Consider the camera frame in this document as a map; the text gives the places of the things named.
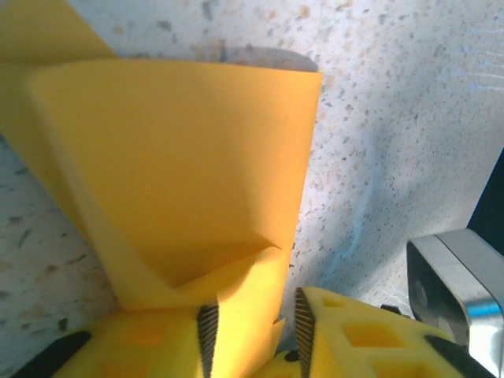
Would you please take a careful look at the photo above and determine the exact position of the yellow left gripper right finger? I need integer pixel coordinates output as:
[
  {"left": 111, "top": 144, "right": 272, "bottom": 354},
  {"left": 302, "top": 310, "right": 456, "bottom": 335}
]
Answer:
[{"left": 251, "top": 286, "right": 493, "bottom": 378}]

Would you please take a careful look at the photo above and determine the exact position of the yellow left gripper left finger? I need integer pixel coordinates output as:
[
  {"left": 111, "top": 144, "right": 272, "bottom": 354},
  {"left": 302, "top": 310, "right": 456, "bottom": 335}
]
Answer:
[{"left": 9, "top": 305, "right": 221, "bottom": 378}]

